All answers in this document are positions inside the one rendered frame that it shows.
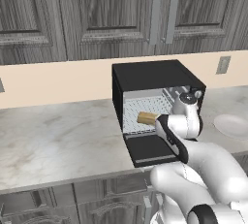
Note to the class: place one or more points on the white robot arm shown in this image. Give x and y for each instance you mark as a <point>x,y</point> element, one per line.
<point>206,169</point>

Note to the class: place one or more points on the metal toaster oven rack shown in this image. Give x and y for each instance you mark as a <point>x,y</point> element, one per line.
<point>142,105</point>

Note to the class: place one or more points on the brown baguette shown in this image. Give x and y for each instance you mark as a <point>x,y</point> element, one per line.
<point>147,118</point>

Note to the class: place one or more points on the black toaster oven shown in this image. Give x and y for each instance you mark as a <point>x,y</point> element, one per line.
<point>151,74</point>

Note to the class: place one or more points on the black toaster oven door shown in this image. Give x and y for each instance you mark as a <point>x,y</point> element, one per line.
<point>145,148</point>

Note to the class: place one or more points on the toaster oven knob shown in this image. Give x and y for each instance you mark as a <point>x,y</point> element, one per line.
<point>198,94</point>

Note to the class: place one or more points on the grey wood base cupboard door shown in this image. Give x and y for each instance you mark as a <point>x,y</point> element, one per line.
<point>35,208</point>
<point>113,202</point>

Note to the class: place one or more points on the white plate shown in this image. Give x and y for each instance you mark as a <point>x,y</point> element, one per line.
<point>231,126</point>

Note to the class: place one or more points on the grey wood wall cupboard door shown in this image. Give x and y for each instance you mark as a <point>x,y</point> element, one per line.
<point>106,8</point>
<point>206,5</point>
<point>25,14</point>

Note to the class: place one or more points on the grey wall outlet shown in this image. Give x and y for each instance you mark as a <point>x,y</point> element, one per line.
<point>1,85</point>
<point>223,65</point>

